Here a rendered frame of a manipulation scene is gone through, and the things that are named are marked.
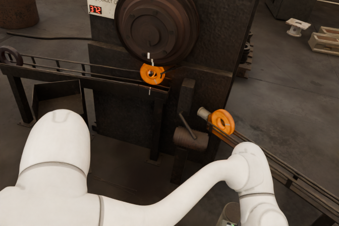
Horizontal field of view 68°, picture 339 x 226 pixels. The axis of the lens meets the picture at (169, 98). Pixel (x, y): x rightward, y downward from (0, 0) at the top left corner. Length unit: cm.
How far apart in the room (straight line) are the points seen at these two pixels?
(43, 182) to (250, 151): 57
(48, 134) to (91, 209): 18
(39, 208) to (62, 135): 16
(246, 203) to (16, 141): 199
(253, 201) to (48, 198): 52
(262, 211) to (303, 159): 186
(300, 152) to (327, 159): 24
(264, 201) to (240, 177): 9
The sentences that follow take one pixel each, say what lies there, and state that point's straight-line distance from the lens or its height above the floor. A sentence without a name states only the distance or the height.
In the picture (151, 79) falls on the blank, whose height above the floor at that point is 77.
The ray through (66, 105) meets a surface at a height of 60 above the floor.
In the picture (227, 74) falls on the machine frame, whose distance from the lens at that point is 159.
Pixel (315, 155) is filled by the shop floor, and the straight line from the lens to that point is 268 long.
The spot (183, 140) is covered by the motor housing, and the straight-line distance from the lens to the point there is 162.
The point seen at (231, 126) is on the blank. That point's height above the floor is 74.
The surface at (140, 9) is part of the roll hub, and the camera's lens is 132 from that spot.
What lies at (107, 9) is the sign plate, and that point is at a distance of 166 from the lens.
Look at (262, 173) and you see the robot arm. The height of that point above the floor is 109.
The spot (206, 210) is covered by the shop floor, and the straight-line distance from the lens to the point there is 195.
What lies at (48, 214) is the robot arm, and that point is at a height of 125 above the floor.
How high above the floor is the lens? 169
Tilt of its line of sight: 39 degrees down
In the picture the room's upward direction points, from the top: 8 degrees clockwise
